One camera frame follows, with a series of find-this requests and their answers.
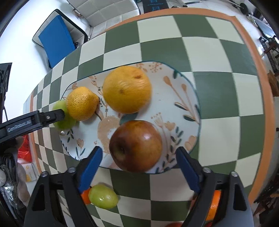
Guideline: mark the dark red round fruit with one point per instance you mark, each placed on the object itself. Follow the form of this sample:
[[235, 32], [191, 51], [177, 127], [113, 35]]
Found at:
[[174, 224]]

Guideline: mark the white padded chair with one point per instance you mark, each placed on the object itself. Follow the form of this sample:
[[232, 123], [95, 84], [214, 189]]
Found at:
[[111, 12]]

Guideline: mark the dark red apple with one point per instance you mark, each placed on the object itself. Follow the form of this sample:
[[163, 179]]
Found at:
[[136, 146]]

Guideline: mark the bright orange fruit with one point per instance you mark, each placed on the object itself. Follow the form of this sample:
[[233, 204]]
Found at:
[[85, 196]]

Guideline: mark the large yellow orange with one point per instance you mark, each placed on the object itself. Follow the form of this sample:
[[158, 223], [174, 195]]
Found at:
[[127, 89]]

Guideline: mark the red plastic bag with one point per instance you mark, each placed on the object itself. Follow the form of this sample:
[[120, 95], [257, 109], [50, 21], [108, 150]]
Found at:
[[24, 151]]

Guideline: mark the yellow snack box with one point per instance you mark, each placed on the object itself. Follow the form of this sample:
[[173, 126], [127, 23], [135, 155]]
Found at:
[[31, 171]]

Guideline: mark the yellow pear-shaped citrus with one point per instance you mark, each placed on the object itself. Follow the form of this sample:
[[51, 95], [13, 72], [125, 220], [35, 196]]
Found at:
[[82, 103]]

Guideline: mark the floral oval ceramic plate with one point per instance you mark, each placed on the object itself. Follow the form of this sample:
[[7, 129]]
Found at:
[[173, 110]]

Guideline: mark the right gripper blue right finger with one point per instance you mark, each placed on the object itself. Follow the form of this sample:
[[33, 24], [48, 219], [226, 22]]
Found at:
[[189, 167]]

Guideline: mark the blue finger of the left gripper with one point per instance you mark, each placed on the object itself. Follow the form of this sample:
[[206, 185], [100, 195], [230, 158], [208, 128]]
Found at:
[[53, 116]]

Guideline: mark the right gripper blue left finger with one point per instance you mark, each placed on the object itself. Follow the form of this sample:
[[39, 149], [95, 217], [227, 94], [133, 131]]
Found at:
[[87, 168]]

